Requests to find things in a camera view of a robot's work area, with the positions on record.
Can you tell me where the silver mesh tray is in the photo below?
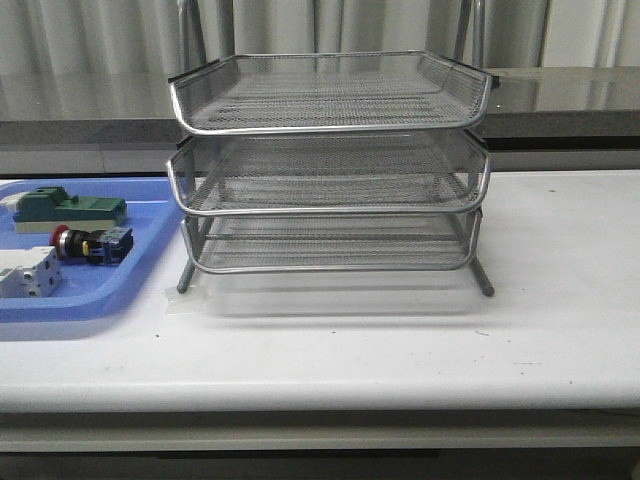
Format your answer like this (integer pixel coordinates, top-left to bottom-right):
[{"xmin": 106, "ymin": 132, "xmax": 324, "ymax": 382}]
[
  {"xmin": 167, "ymin": 130, "xmax": 491, "ymax": 216},
  {"xmin": 169, "ymin": 51, "xmax": 499, "ymax": 136},
  {"xmin": 181, "ymin": 211, "xmax": 482, "ymax": 275}
]

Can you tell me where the red emergency stop button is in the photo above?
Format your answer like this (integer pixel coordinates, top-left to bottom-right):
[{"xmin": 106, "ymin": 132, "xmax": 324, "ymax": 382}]
[{"xmin": 49, "ymin": 225, "xmax": 134, "ymax": 265}]

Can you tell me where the white component in blue tray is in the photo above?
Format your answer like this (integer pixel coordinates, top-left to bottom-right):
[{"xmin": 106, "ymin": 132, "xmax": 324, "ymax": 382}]
[{"xmin": 0, "ymin": 192, "xmax": 25, "ymax": 212}]

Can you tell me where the silver rack frame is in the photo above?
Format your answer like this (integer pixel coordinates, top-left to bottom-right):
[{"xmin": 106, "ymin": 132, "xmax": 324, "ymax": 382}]
[{"xmin": 177, "ymin": 0, "xmax": 495, "ymax": 297}]

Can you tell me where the grey background counter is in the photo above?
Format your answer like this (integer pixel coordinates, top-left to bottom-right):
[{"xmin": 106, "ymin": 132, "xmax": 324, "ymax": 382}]
[{"xmin": 1, "ymin": 67, "xmax": 639, "ymax": 179}]

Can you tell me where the green and beige switch block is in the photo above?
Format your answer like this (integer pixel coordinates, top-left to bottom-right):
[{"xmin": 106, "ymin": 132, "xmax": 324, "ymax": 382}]
[{"xmin": 13, "ymin": 186, "xmax": 128, "ymax": 233}]

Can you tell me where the blue plastic tray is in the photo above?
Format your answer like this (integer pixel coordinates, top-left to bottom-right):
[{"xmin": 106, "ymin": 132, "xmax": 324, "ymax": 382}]
[{"xmin": 1, "ymin": 177, "xmax": 181, "ymax": 341}]

